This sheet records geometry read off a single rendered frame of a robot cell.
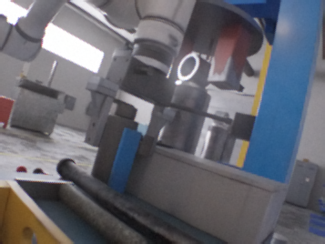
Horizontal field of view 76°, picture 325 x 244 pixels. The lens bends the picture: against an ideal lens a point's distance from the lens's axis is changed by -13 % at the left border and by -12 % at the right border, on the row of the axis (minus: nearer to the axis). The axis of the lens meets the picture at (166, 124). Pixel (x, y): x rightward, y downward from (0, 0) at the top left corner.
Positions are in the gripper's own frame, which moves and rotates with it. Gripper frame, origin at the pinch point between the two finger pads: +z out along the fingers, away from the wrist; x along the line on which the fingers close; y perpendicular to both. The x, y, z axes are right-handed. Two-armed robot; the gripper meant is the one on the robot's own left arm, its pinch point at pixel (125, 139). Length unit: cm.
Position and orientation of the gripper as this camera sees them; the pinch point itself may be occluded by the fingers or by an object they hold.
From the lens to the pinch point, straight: 42.2
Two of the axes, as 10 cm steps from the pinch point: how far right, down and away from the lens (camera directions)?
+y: 7.6, 2.2, -6.1
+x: 5.7, 2.2, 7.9
